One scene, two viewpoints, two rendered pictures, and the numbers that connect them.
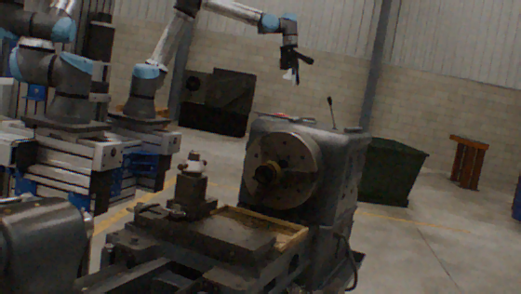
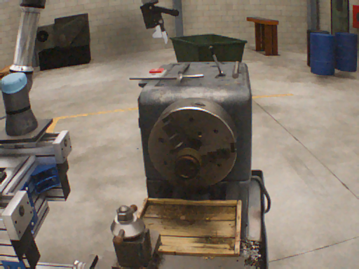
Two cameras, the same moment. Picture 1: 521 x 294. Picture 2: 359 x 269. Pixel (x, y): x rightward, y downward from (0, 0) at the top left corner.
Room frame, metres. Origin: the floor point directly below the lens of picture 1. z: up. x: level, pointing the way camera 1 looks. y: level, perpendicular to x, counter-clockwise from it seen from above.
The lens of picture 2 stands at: (0.71, 0.26, 1.61)
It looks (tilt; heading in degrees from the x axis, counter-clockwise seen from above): 22 degrees down; 352
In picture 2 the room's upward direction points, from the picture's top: 4 degrees counter-clockwise
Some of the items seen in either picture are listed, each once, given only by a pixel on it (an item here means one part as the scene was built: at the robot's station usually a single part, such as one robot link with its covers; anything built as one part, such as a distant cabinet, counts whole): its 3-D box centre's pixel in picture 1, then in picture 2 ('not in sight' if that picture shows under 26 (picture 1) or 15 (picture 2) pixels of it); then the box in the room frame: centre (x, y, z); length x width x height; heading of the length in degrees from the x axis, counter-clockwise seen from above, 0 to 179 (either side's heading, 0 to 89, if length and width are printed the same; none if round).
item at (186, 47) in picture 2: (376, 169); (207, 60); (6.87, -1.20, 0.43); 1.34 x 0.94 x 0.85; 11
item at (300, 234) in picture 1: (248, 228); (186, 228); (1.63, 0.12, 0.89); 0.36 x 0.30 x 0.04; 71
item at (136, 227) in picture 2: (193, 165); (126, 223); (1.36, 0.30, 1.13); 0.08 x 0.08 x 0.03
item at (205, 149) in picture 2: (298, 175); (217, 152); (1.77, -0.02, 1.09); 0.12 x 0.11 x 0.05; 71
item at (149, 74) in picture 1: (144, 79); (15, 90); (2.05, 0.73, 1.33); 0.13 x 0.12 x 0.14; 8
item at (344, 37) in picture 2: not in sight; (346, 51); (7.44, -4.84, 0.44); 0.59 x 0.59 x 0.88
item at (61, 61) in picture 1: (73, 73); not in sight; (1.55, 0.82, 1.33); 0.13 x 0.12 x 0.14; 102
